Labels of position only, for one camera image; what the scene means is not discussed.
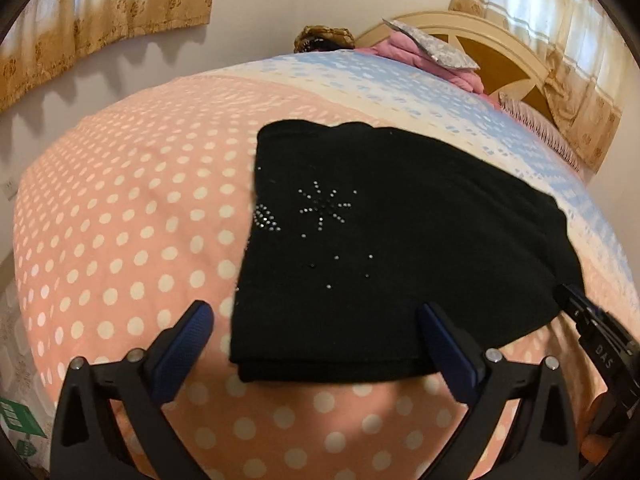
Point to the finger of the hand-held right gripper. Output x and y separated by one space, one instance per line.
575 302

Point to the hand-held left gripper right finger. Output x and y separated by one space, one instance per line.
445 350

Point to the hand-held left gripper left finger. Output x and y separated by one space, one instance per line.
186 344

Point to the black pants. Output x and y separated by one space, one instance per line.
400 260

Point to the person's right hand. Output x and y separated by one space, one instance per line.
597 410

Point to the peach polka-dot bed sheet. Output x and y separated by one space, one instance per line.
125 185

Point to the green box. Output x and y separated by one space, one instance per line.
15 417

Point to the striped pillow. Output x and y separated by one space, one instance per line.
530 120

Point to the cream and brown headboard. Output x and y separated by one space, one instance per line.
500 60

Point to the grey patterned pillow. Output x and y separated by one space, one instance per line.
440 50

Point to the beige patterned curtain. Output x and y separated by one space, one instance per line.
550 10
100 20

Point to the pink cloth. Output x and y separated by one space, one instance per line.
400 50

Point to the white wall outlet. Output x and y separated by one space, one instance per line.
8 188

